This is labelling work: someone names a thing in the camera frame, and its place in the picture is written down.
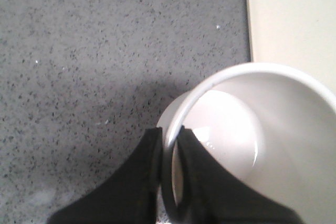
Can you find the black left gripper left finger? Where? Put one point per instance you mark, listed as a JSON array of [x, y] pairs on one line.
[[129, 195]]

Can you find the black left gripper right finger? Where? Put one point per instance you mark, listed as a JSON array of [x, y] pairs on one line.
[[211, 194]]

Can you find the white smiley mug black handle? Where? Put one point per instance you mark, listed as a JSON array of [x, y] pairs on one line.
[[271, 126]]

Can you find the cream rectangular plastic tray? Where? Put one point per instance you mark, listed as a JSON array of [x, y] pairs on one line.
[[295, 33]]

